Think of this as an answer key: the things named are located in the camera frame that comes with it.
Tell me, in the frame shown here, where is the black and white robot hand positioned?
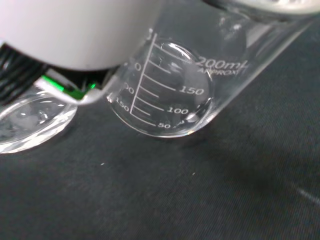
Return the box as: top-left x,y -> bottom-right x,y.
0,0 -> 320,106

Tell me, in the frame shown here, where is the black table cloth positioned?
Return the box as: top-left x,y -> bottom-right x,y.
0,14 -> 320,240

